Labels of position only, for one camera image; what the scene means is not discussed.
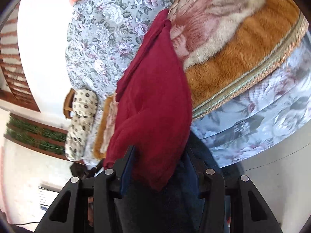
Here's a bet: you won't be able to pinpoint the floral blue sofa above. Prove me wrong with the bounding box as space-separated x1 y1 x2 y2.
65 0 310 167

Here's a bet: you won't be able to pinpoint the wooden window shutter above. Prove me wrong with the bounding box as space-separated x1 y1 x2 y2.
1 5 40 112

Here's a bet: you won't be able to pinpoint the dark red long-sleeve shirt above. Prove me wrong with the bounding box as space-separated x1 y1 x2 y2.
104 10 192 190

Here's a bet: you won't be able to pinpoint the green plant planter ledge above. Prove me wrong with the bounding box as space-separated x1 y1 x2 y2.
4 113 67 160

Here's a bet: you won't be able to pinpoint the cream patterned cushion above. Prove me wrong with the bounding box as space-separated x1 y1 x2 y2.
64 115 94 162
72 90 98 117

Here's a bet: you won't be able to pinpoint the orange floral plush blanket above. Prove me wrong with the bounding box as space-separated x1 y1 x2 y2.
93 0 308 159

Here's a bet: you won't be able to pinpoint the wooden side chair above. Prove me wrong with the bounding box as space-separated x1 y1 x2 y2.
63 88 75 119

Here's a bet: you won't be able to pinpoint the person's dark trousers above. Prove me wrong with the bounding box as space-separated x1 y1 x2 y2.
114 130 244 233

